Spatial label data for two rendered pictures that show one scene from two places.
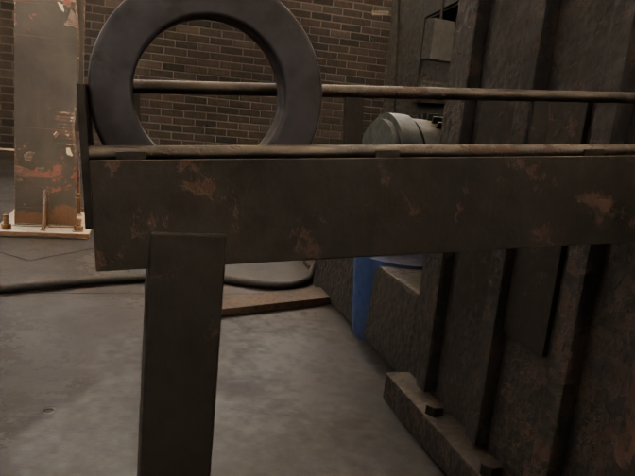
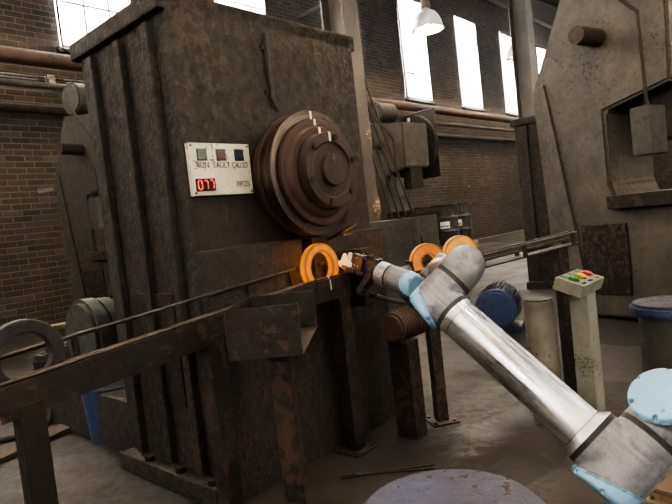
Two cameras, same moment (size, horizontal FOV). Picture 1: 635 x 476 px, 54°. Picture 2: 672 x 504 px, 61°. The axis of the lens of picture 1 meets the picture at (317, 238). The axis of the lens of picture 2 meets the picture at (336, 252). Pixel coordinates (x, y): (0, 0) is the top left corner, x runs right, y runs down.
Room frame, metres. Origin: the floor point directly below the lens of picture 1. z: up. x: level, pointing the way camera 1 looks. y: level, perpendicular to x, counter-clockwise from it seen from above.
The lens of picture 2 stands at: (-1.09, 0.11, 0.92)
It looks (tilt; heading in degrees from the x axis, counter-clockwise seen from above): 3 degrees down; 330
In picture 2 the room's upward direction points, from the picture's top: 6 degrees counter-clockwise
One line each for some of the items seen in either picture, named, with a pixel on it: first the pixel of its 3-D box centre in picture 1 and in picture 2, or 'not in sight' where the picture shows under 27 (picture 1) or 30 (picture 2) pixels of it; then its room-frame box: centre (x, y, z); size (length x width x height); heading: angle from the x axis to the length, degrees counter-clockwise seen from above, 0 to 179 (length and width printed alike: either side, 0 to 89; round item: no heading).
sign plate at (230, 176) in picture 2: not in sight; (220, 169); (0.85, -0.58, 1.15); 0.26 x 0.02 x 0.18; 107
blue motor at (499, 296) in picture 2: not in sight; (499, 305); (1.91, -2.96, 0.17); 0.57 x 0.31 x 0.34; 127
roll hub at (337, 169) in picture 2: not in sight; (329, 170); (0.75, -0.97, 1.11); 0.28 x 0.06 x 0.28; 107
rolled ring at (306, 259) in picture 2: not in sight; (319, 267); (0.85, -0.93, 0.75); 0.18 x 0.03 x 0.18; 106
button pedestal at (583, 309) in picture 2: not in sight; (587, 350); (0.35, -1.81, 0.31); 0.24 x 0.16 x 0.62; 107
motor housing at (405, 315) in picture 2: not in sight; (411, 369); (0.82, -1.29, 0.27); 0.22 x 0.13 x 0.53; 107
